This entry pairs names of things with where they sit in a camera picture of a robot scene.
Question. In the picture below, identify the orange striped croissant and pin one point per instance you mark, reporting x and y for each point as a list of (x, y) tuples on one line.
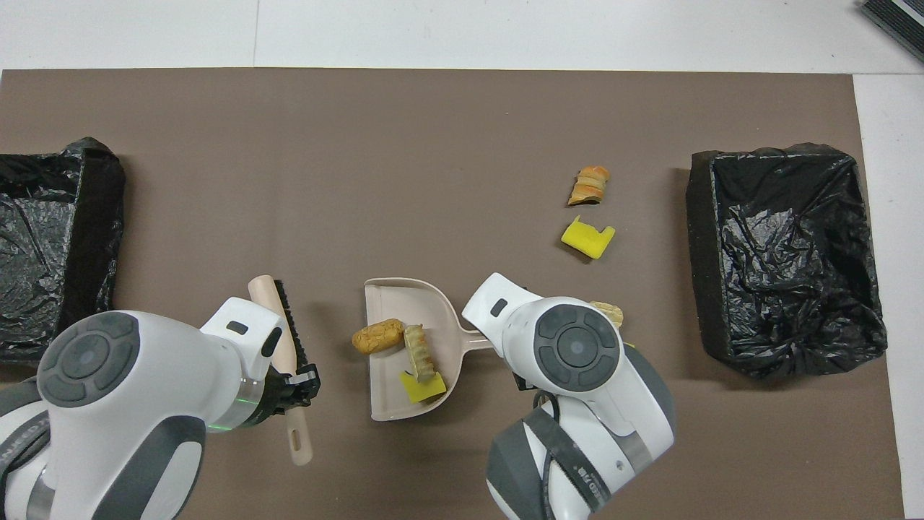
[(590, 186)]

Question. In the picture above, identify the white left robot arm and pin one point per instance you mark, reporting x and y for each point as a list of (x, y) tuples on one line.
[(130, 419)]

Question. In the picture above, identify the dark grey striped object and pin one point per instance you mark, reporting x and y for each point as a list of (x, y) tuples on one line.
[(899, 18)]

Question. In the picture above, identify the pale round pastry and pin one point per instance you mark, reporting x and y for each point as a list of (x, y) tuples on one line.
[(610, 312)]

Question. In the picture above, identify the small yellow green-backed sponge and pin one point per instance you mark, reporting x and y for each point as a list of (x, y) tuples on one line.
[(424, 388)]

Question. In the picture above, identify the black bag lined bin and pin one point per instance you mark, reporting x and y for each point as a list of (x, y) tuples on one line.
[(794, 253), (86, 217)]

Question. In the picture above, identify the notched yellow sponge piece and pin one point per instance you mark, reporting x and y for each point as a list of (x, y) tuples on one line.
[(586, 240)]

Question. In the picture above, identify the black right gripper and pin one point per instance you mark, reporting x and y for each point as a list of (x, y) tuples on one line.
[(525, 383)]

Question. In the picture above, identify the beige brush black bristles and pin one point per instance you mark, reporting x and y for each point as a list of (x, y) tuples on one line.
[(267, 296)]

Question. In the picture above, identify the beige plastic dustpan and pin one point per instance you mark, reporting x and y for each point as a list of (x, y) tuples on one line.
[(390, 303)]

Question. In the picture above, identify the brown table mat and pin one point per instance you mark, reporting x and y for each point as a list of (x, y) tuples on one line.
[(462, 144)]

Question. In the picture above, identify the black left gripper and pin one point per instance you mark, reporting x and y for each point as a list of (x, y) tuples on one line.
[(268, 401)]

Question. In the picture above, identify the golden oval bread roll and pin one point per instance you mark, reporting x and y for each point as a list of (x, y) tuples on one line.
[(377, 336)]

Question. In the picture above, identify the pale ridged bread slice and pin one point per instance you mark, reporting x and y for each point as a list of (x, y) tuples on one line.
[(420, 354)]

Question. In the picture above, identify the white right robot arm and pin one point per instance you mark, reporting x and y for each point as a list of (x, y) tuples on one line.
[(577, 347)]

